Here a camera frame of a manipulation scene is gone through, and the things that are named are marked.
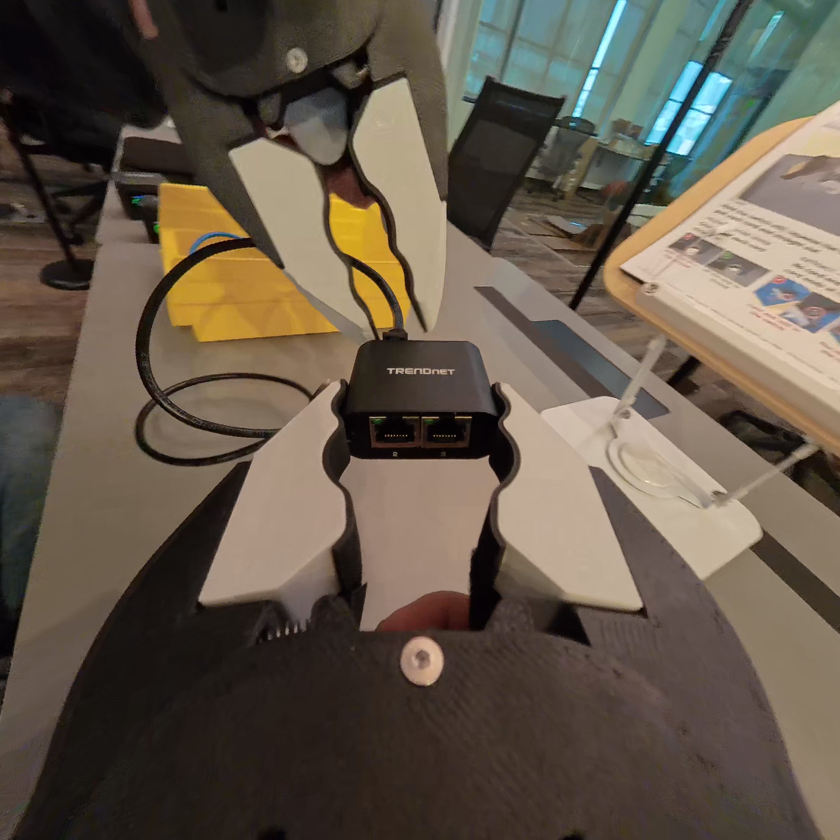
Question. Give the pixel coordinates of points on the person's leg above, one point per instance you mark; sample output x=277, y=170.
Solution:
x=26, y=492

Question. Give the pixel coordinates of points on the printed instruction sheet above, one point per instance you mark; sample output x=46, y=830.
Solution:
x=787, y=216

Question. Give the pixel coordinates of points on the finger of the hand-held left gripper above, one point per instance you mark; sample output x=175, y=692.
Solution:
x=282, y=197
x=407, y=184

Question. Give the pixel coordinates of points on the yellow plastic bin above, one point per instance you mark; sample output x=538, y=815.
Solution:
x=216, y=289

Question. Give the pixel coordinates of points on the black metal pole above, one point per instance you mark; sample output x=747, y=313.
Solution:
x=661, y=155

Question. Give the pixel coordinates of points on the black box with green lights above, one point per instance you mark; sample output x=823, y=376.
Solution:
x=134, y=197

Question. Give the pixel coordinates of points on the person's right hand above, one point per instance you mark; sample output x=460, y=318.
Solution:
x=423, y=610

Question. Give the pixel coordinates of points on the flattened cardboard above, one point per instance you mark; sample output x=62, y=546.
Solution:
x=564, y=233

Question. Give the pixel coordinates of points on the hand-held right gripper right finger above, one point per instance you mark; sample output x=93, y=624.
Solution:
x=558, y=525

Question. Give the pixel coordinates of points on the grey office chair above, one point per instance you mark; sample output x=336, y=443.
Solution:
x=568, y=157

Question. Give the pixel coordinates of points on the black ethernet switch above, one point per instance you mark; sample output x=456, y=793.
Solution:
x=420, y=387

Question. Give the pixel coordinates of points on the black stanchion post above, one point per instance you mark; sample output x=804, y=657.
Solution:
x=65, y=274

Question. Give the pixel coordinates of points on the black mesh office chair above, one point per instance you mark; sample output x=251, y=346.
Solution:
x=499, y=151

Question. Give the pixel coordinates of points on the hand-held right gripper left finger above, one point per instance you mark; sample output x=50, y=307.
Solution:
x=275, y=525

